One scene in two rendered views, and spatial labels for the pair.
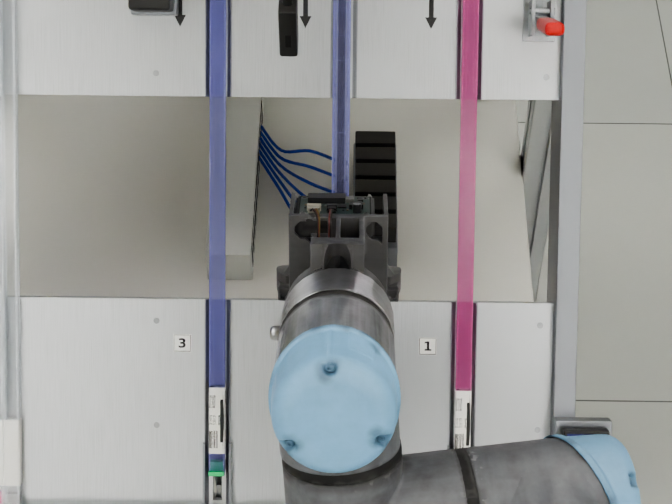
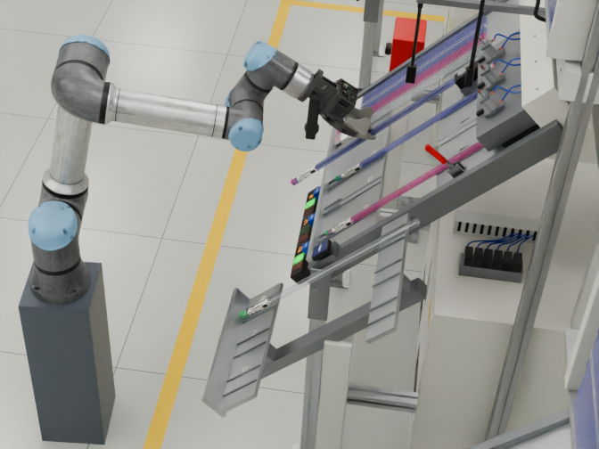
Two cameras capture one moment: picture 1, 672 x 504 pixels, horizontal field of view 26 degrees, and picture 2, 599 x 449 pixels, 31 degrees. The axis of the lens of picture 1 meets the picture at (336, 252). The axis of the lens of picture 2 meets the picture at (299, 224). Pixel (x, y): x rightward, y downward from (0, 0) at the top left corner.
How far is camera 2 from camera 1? 2.35 m
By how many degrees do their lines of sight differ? 62
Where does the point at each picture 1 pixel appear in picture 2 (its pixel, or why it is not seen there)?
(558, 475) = (243, 113)
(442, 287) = (447, 287)
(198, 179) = not seen: hidden behind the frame
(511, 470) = (247, 106)
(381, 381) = (255, 53)
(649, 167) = not seen: outside the picture
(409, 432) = (342, 216)
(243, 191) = (489, 222)
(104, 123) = (540, 200)
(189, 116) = not seen: hidden behind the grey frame
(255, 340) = (373, 167)
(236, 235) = (465, 218)
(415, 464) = (254, 93)
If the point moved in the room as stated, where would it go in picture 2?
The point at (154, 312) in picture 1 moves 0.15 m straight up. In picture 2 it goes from (382, 142) to (389, 93)
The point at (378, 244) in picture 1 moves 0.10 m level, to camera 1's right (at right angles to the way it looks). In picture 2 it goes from (332, 98) to (328, 123)
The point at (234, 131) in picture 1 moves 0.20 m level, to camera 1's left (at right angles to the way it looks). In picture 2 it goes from (525, 223) to (522, 176)
